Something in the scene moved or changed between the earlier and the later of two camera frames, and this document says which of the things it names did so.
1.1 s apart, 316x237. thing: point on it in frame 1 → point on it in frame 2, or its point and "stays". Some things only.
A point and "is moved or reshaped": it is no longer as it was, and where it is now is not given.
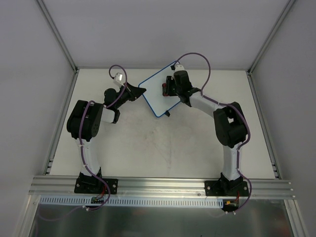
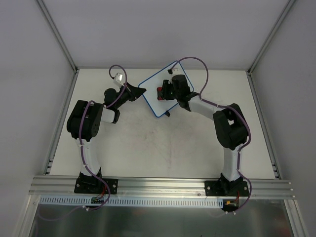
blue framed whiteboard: x=159 y=103 stays
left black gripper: x=131 y=91 stays
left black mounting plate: x=96 y=186 stays
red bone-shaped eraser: x=164 y=88 is moved or reshaped
